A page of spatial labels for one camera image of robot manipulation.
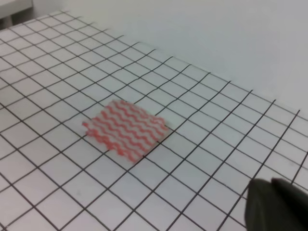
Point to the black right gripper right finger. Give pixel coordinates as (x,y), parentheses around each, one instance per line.
(295,198)

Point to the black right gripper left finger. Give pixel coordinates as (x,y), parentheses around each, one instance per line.
(265,210)

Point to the pink wavy striped towel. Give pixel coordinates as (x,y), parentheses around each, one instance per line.
(127,129)

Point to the white grid tablecloth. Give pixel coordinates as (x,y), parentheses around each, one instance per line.
(57,71)

